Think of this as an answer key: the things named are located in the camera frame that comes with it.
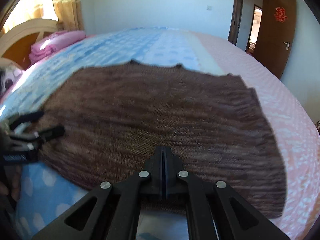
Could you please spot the blue pink polka-dot bedsheet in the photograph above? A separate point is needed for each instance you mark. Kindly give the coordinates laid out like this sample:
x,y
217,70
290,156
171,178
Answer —
x,y
45,194

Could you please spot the silver door handle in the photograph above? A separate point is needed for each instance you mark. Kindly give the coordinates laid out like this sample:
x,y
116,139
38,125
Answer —
x,y
287,44

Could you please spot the cream wooden headboard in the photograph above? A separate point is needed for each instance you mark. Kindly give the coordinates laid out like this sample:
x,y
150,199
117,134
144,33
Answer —
x,y
16,43

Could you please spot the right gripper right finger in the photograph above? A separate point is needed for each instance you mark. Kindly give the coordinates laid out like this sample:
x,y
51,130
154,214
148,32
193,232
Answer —
x,y
213,210

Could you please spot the brown knit sweater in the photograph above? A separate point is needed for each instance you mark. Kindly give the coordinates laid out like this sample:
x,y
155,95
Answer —
x,y
114,118

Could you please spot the red double-happiness decoration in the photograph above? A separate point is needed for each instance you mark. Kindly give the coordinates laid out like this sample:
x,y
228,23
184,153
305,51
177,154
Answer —
x,y
280,14

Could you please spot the brown wooden door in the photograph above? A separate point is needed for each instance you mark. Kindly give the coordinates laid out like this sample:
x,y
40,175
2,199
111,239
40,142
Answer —
x,y
269,48

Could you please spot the yellow patterned curtain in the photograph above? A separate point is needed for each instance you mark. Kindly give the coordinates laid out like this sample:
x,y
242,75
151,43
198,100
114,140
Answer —
x,y
67,13

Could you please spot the white patterned pillow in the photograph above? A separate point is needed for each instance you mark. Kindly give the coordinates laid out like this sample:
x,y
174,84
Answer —
x,y
10,74

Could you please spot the dark doorframe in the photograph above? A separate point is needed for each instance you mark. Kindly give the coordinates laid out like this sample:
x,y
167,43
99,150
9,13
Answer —
x,y
241,22

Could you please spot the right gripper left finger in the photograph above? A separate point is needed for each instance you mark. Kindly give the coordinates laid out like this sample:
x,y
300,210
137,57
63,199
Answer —
x,y
111,211

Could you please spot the folded pink quilt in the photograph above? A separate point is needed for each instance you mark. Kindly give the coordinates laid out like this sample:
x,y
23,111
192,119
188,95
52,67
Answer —
x,y
53,43

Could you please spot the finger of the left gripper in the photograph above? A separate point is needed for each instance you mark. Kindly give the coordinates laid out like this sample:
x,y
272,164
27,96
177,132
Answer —
x,y
49,134
16,120

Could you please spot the person's left hand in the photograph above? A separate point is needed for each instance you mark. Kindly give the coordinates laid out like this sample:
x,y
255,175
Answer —
x,y
11,184

